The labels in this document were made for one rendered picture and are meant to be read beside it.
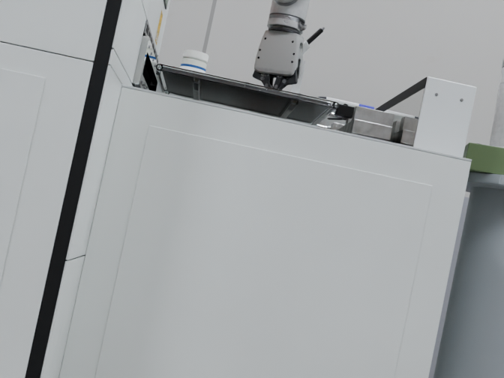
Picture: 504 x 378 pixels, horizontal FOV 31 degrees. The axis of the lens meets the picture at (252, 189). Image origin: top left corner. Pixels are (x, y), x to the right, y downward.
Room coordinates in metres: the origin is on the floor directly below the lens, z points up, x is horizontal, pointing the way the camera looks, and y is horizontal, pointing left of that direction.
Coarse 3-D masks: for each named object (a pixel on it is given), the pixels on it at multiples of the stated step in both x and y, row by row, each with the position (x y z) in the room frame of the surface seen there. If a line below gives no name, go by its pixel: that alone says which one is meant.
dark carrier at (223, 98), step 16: (176, 80) 1.91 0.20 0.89; (192, 80) 1.86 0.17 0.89; (192, 96) 2.11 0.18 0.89; (208, 96) 2.05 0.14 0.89; (224, 96) 2.00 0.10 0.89; (240, 96) 1.95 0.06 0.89; (256, 96) 1.90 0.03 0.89; (272, 96) 1.85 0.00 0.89; (272, 112) 2.11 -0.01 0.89; (304, 112) 1.99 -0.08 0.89; (320, 112) 1.94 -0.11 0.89
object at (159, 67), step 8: (160, 64) 1.78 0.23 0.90; (168, 72) 1.79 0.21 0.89; (176, 72) 1.78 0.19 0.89; (184, 72) 1.78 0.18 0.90; (192, 72) 1.79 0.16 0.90; (208, 80) 1.79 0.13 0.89; (216, 80) 1.79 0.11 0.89; (224, 80) 1.79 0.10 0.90; (232, 80) 1.79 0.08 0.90; (248, 88) 1.79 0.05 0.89; (256, 88) 1.79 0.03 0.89; (264, 88) 1.79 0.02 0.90; (272, 88) 1.79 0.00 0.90; (280, 96) 1.80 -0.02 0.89; (288, 96) 1.80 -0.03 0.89; (296, 96) 1.79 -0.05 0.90; (304, 96) 1.80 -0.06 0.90; (320, 104) 1.80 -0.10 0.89; (328, 104) 1.80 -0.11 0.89; (336, 104) 1.80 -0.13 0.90
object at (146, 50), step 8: (144, 40) 1.73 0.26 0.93; (144, 48) 1.73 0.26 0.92; (152, 48) 1.85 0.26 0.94; (144, 56) 1.73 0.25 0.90; (152, 56) 1.89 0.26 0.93; (136, 64) 1.73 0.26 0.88; (144, 64) 1.76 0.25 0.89; (152, 64) 1.93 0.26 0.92; (136, 72) 1.73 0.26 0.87; (152, 72) 2.02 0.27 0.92; (136, 80) 1.73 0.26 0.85; (144, 80) 1.83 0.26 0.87; (152, 80) 2.15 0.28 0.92; (144, 88) 1.86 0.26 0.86; (152, 88) 2.17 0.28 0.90
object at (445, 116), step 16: (432, 80) 1.65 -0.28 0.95; (432, 96) 1.65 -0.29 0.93; (448, 96) 1.66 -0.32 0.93; (464, 96) 1.66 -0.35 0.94; (432, 112) 1.65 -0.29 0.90; (448, 112) 1.66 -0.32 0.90; (464, 112) 1.66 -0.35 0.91; (432, 128) 1.65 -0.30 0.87; (448, 128) 1.66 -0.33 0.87; (464, 128) 1.66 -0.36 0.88; (416, 144) 1.65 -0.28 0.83; (432, 144) 1.65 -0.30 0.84; (448, 144) 1.66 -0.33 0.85; (464, 144) 1.66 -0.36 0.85
